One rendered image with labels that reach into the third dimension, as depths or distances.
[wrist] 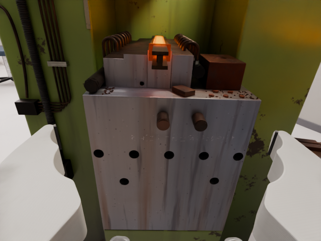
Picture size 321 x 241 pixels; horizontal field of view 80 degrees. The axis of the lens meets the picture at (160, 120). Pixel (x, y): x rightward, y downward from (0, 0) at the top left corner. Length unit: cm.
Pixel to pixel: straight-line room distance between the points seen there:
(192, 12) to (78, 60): 52
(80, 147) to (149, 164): 34
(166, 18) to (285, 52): 48
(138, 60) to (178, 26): 50
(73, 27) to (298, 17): 60
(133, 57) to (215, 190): 41
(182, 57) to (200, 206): 42
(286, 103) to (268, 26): 26
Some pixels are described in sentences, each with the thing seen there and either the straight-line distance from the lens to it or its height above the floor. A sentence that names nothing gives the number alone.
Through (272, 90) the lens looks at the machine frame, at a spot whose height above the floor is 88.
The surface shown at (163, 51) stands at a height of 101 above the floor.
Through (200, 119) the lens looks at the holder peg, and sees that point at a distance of 40.
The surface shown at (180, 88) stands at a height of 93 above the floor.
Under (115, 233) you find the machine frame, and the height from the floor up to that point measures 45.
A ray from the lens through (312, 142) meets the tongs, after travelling 67.
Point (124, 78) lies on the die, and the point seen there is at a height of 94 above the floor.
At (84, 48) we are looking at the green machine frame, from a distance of 62.
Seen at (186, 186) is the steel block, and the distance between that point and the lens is 56.
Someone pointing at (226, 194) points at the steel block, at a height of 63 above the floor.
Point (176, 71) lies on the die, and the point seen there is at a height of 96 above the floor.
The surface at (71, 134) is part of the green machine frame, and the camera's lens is 75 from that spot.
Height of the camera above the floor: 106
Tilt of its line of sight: 27 degrees down
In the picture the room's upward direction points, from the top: 2 degrees clockwise
